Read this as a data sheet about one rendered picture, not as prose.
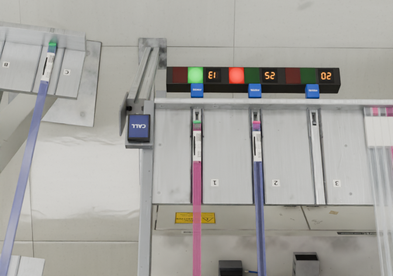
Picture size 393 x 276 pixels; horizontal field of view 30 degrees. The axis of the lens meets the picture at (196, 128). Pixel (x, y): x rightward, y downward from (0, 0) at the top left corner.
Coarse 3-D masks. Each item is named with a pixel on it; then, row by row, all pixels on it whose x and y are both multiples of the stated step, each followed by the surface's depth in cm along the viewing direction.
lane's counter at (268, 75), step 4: (264, 68) 144; (268, 68) 144; (272, 68) 144; (276, 68) 144; (264, 72) 143; (268, 72) 143; (272, 72) 143; (276, 72) 143; (264, 76) 143; (268, 76) 143; (272, 76) 143; (276, 76) 143; (264, 80) 143; (268, 80) 143; (272, 80) 143; (276, 80) 143
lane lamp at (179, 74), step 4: (176, 68) 143; (180, 68) 143; (184, 68) 143; (176, 72) 143; (180, 72) 143; (184, 72) 143; (176, 76) 143; (180, 76) 143; (184, 76) 143; (176, 80) 142; (180, 80) 142; (184, 80) 142
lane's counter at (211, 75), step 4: (208, 68) 144; (212, 68) 144; (216, 68) 144; (220, 68) 144; (208, 72) 143; (212, 72) 143; (216, 72) 143; (220, 72) 143; (208, 76) 143; (212, 76) 143; (216, 76) 143; (220, 76) 143; (208, 80) 142; (212, 80) 142; (216, 80) 142; (220, 80) 142
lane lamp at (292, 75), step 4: (288, 68) 144; (292, 68) 144; (296, 68) 144; (288, 72) 143; (292, 72) 143; (296, 72) 143; (288, 76) 143; (292, 76) 143; (296, 76) 143; (288, 80) 143; (292, 80) 143; (296, 80) 143; (300, 80) 143
